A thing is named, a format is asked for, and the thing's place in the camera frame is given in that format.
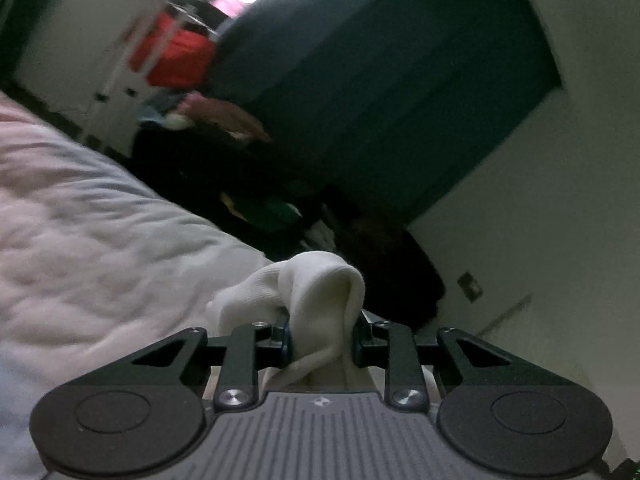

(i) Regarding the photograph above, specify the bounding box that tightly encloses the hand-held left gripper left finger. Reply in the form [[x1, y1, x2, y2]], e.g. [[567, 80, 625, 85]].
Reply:
[[131, 310, 293, 411]]

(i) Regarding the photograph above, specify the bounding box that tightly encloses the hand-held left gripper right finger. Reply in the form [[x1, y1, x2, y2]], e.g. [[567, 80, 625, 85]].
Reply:
[[350, 310, 576, 411]]

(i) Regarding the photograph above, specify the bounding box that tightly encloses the white knit garment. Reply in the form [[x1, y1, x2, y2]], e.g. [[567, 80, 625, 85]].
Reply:
[[205, 252, 441, 396]]

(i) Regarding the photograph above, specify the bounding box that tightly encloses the pink clothes pile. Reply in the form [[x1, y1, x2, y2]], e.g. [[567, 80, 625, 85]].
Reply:
[[177, 91, 273, 143]]

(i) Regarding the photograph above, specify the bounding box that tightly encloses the bed with pale sheet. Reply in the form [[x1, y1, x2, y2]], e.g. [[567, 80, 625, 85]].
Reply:
[[0, 87, 276, 480]]

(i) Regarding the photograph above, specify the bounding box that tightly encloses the wide green curtain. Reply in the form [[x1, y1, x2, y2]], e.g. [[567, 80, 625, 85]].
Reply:
[[210, 0, 566, 226]]

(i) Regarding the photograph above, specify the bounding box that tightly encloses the red bag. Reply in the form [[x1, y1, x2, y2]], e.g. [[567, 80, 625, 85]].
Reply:
[[129, 12, 217, 88]]

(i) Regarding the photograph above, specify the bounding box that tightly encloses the garment steamer stand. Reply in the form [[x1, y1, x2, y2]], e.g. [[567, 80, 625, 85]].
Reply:
[[75, 0, 221, 153]]

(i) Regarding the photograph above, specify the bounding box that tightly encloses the narrow green curtain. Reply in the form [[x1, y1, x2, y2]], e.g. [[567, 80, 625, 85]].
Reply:
[[0, 0, 51, 81]]

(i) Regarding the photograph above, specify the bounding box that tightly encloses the wall socket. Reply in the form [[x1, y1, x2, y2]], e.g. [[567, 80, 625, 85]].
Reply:
[[457, 271, 485, 303]]

